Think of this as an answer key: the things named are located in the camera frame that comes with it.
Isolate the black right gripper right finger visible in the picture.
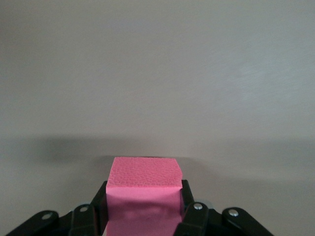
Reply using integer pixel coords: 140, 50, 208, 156
173, 179, 274, 236

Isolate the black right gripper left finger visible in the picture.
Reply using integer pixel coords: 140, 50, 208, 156
7, 180, 110, 236

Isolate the reddish pink foam cube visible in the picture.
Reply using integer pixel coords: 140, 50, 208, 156
105, 156, 183, 236

